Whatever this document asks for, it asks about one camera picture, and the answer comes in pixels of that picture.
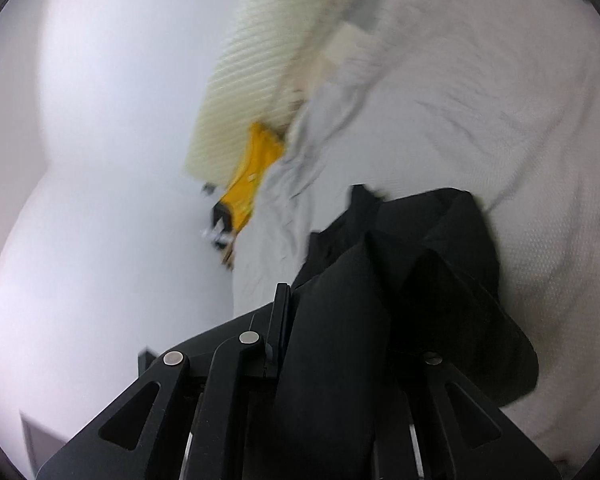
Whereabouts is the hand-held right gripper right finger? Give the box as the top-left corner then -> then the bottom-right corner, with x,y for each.
374,350 -> 562,480

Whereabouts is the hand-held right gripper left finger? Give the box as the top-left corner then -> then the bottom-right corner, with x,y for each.
35,282 -> 292,480

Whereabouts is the black puffer jacket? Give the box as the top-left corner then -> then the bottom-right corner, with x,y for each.
274,185 -> 539,480

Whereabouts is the yellow pillow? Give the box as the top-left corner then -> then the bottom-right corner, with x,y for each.
214,122 -> 287,235

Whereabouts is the cream padded headboard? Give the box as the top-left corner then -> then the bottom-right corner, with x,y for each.
182,0 -> 397,187

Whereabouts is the bed with grey sheet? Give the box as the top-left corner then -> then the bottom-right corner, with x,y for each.
229,0 -> 600,473

